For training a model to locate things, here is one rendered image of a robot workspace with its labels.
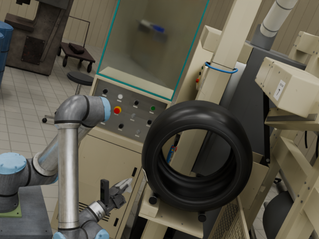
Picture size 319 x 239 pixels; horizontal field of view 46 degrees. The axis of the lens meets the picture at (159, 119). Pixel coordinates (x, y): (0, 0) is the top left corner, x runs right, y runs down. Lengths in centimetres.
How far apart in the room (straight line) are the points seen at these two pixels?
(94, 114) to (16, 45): 510
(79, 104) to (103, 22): 944
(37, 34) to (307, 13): 432
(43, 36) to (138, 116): 423
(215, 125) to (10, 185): 108
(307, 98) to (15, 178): 144
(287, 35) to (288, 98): 498
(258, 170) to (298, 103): 77
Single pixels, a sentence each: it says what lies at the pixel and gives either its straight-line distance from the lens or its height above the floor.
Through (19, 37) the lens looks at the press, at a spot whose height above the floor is 54.
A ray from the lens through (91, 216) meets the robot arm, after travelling 183.
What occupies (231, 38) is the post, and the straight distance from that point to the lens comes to 218.
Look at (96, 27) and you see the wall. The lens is 1101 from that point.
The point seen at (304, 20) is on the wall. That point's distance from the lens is 644.
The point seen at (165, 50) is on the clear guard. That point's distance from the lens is 253.
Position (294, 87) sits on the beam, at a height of 174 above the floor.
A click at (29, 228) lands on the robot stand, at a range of 212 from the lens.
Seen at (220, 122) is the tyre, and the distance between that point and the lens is 186.
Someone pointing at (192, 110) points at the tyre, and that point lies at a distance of 188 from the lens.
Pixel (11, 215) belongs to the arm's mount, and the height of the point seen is 61.
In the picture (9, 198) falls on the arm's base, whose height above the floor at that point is 69.
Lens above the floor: 189
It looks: 17 degrees down
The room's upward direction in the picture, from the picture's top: 20 degrees clockwise
